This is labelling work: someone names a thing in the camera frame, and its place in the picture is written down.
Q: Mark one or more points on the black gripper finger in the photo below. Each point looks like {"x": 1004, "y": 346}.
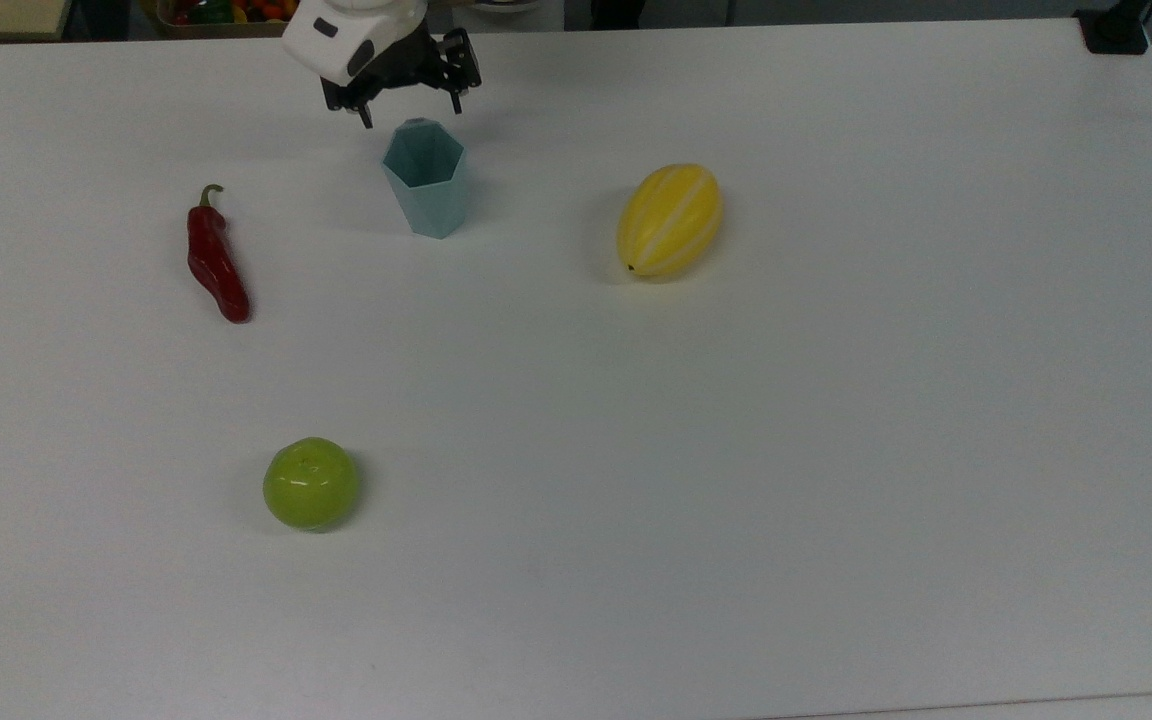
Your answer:
{"x": 366, "y": 113}
{"x": 456, "y": 100}

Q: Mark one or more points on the red chili pepper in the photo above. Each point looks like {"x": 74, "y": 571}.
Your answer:
{"x": 214, "y": 265}

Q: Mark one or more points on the yellow striped melon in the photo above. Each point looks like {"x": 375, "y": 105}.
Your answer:
{"x": 669, "y": 220}

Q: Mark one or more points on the black table clamp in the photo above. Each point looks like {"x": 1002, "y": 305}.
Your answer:
{"x": 1114, "y": 32}

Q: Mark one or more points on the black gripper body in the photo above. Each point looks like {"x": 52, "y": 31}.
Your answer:
{"x": 406, "y": 62}

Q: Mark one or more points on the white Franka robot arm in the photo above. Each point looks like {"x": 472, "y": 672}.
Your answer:
{"x": 336, "y": 40}

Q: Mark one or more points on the teal faceted mug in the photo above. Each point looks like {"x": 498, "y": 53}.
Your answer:
{"x": 428, "y": 195}

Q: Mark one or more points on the box of toy produce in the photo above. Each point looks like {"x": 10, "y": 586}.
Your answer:
{"x": 206, "y": 12}

